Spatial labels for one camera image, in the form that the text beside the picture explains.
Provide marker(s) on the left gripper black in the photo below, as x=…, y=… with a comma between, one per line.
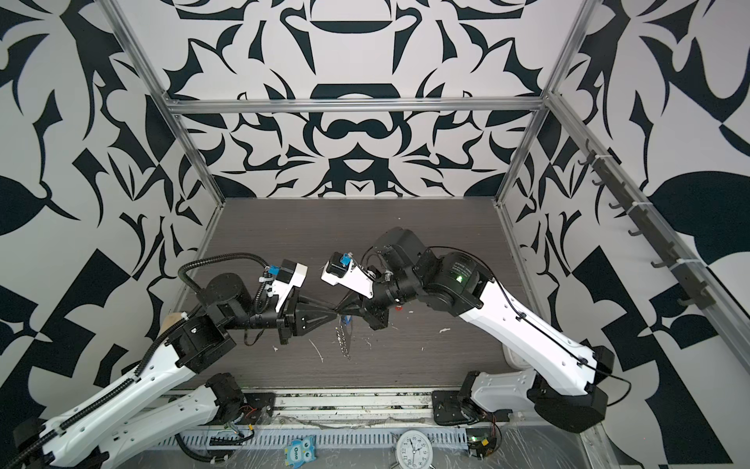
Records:
x=286, y=319

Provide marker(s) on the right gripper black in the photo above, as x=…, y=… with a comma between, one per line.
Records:
x=368, y=308

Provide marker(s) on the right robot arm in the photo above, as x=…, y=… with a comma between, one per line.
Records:
x=561, y=382

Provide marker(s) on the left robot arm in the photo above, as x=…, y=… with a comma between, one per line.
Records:
x=120, y=421

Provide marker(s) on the blue owl toy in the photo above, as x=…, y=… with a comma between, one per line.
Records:
x=299, y=452

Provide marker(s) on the white analog clock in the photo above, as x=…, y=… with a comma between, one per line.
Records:
x=414, y=450

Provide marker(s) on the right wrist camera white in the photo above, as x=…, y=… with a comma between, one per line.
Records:
x=342, y=269

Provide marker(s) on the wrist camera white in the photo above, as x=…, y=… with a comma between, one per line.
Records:
x=283, y=279
x=342, y=269

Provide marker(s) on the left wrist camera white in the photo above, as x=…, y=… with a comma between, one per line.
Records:
x=283, y=279

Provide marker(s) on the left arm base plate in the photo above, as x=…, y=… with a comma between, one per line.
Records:
x=258, y=409

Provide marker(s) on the white slotted cable duct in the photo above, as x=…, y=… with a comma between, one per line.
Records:
x=455, y=439

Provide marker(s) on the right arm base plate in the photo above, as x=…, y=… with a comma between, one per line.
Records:
x=449, y=410

